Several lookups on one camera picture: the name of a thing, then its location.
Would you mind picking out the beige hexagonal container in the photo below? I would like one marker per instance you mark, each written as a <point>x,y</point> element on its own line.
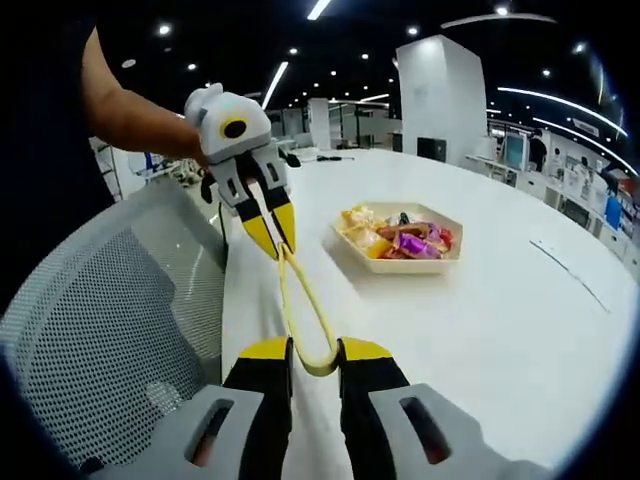
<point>400,265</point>

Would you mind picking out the row of white cabinets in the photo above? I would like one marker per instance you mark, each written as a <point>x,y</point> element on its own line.
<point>550,190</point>

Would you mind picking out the white kiosk screen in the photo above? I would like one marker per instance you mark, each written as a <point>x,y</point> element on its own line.
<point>515,150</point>

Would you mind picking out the black tool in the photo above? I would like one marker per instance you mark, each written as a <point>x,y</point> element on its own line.
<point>335,158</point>

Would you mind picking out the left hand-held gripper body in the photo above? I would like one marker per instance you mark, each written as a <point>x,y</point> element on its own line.
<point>225,130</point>

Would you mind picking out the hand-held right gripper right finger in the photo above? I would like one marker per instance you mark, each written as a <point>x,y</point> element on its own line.
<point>380,415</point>

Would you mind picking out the black cabinet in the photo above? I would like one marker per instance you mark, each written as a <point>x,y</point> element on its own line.
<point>431,149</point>

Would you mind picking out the blue storage box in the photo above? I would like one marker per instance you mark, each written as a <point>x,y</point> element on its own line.
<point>614,212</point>

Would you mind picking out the person's dark shirt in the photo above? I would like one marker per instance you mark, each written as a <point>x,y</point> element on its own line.
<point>50,175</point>

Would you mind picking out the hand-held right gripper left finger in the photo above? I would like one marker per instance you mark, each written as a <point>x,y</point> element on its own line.
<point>260,415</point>

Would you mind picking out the yellow food tongs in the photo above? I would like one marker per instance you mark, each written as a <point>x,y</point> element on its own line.
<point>310,295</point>

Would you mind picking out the pile of snacks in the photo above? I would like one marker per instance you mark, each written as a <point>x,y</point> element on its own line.
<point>412,245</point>

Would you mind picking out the grey mesh office chair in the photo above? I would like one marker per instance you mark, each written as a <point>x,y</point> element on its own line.
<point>100,310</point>

